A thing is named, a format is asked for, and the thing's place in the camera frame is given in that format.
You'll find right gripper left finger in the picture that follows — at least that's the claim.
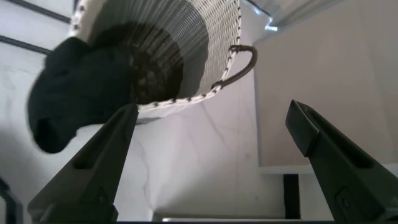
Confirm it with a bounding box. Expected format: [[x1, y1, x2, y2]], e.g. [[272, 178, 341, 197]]
[[27, 103, 139, 223]]

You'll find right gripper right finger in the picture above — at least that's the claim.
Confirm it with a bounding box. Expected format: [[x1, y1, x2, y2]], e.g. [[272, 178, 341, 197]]
[[285, 99, 398, 224]]

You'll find black garment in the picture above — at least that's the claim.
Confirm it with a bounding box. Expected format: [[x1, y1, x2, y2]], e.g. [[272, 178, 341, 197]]
[[27, 36, 135, 154]]

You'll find white laundry basket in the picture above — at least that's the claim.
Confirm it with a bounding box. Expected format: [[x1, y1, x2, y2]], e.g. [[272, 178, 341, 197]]
[[68, 0, 259, 114]]

